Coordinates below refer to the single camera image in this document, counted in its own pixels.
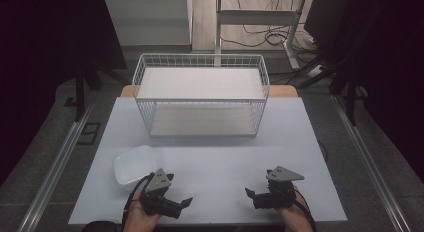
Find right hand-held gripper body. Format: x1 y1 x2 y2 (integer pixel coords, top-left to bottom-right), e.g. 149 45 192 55
252 165 306 211

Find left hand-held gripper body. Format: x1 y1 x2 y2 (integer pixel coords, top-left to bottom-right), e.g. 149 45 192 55
139 167 183 220

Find person's right hand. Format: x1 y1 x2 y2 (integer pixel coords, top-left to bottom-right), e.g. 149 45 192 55
275 193 315 232

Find person's left hand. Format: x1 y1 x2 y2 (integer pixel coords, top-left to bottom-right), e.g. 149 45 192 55
123 195 162 232

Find white square bowl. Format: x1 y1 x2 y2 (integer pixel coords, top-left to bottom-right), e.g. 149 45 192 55
112 144 159 187

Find black floor outlet plate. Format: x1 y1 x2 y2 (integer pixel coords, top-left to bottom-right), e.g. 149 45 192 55
76 122 102 147

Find wooden table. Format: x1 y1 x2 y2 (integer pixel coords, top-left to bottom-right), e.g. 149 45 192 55
119 84 300 99

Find black metal stand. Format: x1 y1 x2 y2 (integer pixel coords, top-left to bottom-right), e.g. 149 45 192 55
73 60 132 123
328 55 369 127

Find white power strip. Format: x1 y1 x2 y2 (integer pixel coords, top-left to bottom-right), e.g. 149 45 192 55
307 63 324 79

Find white cabinet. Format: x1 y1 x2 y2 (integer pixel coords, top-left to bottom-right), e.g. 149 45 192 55
103 0 195 47

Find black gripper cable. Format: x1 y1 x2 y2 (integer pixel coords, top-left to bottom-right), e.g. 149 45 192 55
120 172 156 232
292 187 318 232

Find aluminium floor rail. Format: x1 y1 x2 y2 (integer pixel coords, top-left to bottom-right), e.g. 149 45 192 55
330 94 414 232
15 100 97 232

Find white wire shelf rack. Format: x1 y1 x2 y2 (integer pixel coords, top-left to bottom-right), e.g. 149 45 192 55
131 52 271 138

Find black floor cables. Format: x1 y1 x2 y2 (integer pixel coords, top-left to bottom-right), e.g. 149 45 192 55
220 0 323 55

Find white metal desk frame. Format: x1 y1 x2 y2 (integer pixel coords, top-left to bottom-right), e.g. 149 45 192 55
214 0 307 72

